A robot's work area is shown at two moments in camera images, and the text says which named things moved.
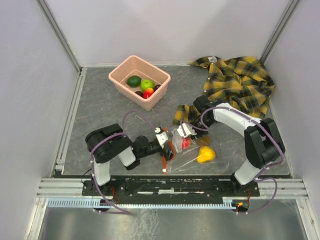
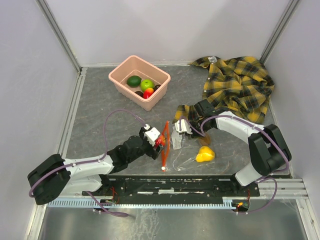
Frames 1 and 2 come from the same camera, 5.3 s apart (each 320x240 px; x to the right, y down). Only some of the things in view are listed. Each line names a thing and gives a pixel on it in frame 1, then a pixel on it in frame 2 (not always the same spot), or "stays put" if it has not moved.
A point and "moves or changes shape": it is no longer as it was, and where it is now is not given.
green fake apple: [145, 84] stays put
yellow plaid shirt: [241, 81] stays put
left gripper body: [166, 155] -> [152, 152]
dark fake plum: [139, 93] stays put
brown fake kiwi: [204, 140] stays put
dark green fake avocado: [134, 81] stays put
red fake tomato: [185, 143] moves or changes shape
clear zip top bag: [186, 148] moves or changes shape
